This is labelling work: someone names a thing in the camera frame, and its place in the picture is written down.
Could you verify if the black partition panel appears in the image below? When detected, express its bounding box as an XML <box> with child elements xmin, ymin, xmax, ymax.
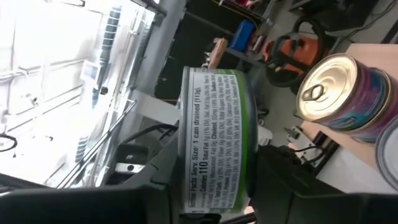
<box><xmin>154</xmin><ymin>0</ymin><xmax>259</xmax><ymax>103</ymax></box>

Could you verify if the orange black vacuum cleaner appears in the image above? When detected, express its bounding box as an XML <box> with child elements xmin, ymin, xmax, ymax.
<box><xmin>262</xmin><ymin>14</ymin><xmax>329</xmax><ymax>94</ymax></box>

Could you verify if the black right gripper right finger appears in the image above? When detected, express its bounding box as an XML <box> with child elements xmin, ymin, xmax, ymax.
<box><xmin>249</xmin><ymin>144</ymin><xmax>398</xmax><ymax>224</ymax></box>

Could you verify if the gold lid blue can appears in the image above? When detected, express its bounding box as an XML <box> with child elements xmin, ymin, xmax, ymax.
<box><xmin>295</xmin><ymin>52</ymin><xmax>393</xmax><ymax>133</ymax></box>
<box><xmin>351</xmin><ymin>70</ymin><xmax>398</xmax><ymax>144</ymax></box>

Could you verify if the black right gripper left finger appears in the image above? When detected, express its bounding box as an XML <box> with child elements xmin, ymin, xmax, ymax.
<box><xmin>0</xmin><ymin>132</ymin><xmax>184</xmax><ymax>224</ymax></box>

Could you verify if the black electronics stack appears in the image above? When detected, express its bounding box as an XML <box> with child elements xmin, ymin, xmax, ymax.
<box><xmin>289</xmin><ymin>0</ymin><xmax>380</xmax><ymax>32</ymax></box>

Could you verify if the group of tin cans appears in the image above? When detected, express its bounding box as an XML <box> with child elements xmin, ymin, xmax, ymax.
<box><xmin>300</xmin><ymin>42</ymin><xmax>398</xmax><ymax>170</ymax></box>
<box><xmin>315</xmin><ymin>146</ymin><xmax>398</xmax><ymax>195</ymax></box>

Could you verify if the black table frame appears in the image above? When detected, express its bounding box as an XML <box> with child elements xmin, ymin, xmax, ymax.
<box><xmin>310</xmin><ymin>130</ymin><xmax>340</xmax><ymax>177</ymax></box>

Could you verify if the green label silver can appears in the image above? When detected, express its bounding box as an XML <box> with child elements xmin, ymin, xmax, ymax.
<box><xmin>374</xmin><ymin>117</ymin><xmax>398</xmax><ymax>191</ymax></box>
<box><xmin>177</xmin><ymin>66</ymin><xmax>259</xmax><ymax>216</ymax></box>

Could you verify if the blue storage bin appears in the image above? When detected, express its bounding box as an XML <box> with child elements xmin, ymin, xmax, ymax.
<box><xmin>229</xmin><ymin>19</ymin><xmax>256</xmax><ymax>53</ymax></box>

